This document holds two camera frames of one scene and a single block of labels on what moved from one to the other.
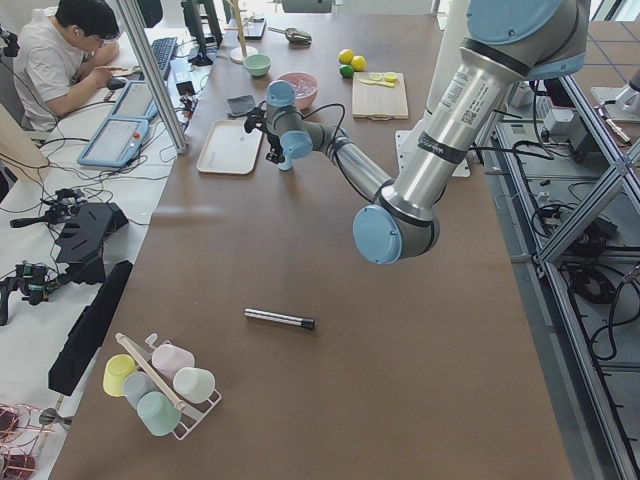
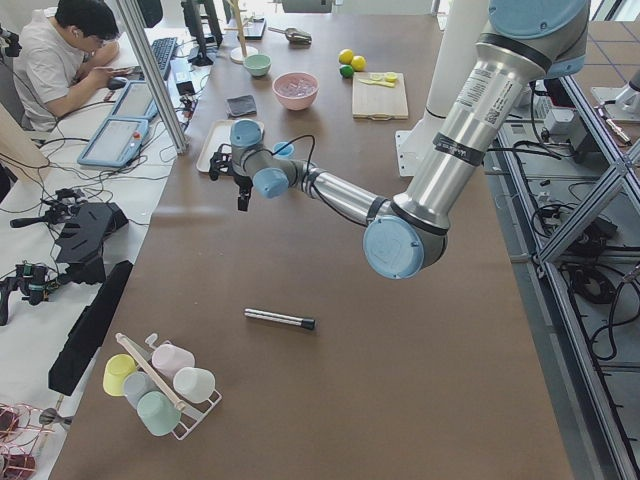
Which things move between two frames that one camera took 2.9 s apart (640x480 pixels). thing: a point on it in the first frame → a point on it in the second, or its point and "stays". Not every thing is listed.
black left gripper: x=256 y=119 → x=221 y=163
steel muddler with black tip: x=281 y=318 stays
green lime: x=346 y=71 stays
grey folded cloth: x=241 y=105 stays
